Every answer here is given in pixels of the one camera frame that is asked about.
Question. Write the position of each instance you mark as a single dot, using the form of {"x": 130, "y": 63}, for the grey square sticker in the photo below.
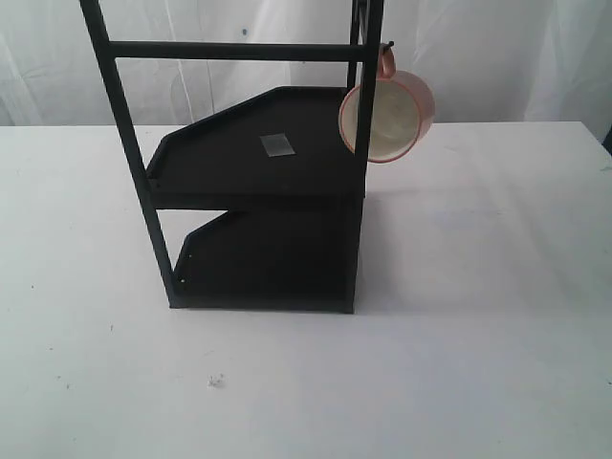
{"x": 277, "y": 145}

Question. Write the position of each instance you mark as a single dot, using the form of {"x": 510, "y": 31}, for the black metal shelf rack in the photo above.
{"x": 232, "y": 228}

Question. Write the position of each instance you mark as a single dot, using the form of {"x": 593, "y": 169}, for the white backdrop curtain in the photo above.
{"x": 483, "y": 60}

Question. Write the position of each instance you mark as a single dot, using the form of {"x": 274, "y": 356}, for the small white debris scrap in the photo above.
{"x": 216, "y": 381}

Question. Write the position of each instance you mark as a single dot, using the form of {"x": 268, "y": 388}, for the pink ceramic mug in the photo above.
{"x": 403, "y": 110}

